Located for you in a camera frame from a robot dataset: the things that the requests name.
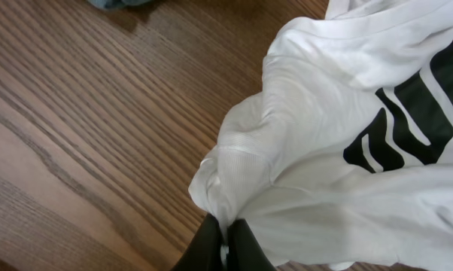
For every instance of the white t-shirt black print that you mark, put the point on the white t-shirt black print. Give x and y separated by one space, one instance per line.
346 155

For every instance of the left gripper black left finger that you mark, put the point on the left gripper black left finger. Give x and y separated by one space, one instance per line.
203 253

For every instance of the grey folded shirt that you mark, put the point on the grey folded shirt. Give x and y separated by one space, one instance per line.
109 5

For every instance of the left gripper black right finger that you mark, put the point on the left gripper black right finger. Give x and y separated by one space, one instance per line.
245 254

